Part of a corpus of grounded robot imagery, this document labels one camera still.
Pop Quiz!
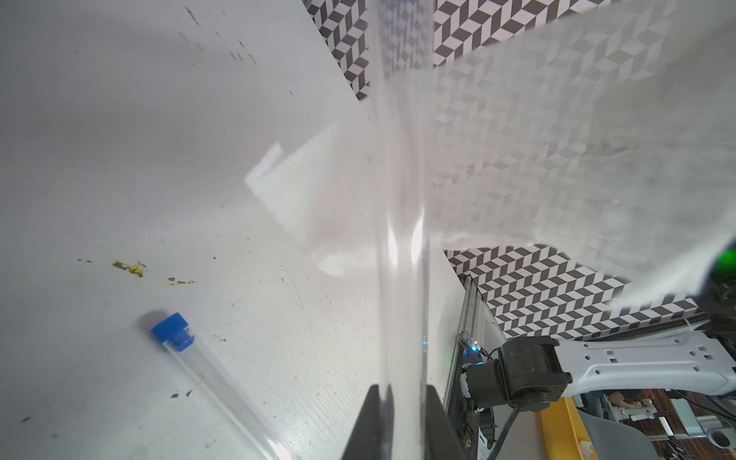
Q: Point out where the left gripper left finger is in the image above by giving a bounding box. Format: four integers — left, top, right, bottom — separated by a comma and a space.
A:
341, 384, 394, 460

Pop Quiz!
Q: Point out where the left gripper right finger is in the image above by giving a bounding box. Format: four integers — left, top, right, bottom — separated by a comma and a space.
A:
425, 384, 465, 460

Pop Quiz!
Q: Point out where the blue capped test tube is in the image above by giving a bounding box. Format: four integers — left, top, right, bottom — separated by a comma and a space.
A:
368, 1, 433, 459
151, 312, 299, 459

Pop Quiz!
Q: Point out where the white gauze cloth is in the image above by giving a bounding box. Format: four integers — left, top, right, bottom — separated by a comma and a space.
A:
245, 1, 735, 305

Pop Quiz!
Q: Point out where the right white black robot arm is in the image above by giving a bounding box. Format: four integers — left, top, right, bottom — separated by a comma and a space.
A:
459, 331, 735, 412

